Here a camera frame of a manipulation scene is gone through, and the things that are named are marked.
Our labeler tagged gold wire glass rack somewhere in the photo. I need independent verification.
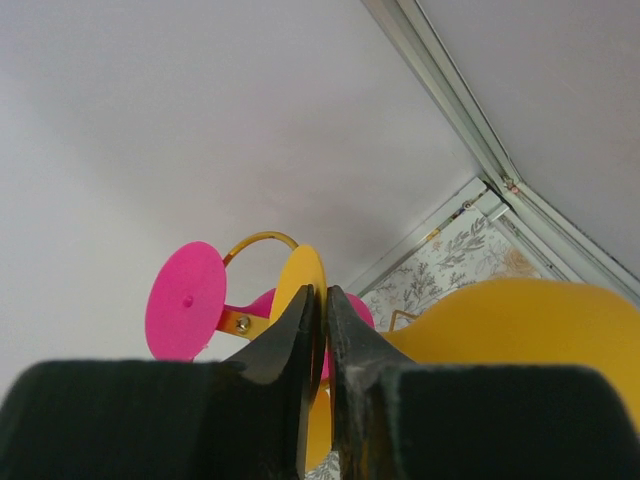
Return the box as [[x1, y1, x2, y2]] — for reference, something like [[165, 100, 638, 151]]
[[217, 231, 418, 340]]

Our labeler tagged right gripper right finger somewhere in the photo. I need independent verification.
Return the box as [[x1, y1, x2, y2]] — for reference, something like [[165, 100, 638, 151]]
[[325, 284, 640, 480]]

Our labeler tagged yellow wine glass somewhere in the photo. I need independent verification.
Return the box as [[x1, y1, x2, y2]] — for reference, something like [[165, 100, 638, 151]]
[[269, 244, 640, 474]]

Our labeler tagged rear magenta wine glass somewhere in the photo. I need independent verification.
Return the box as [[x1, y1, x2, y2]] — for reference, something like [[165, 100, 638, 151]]
[[145, 241, 376, 384]]

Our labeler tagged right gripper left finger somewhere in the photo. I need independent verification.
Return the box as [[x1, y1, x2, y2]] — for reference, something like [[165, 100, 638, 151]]
[[1, 286, 314, 479]]

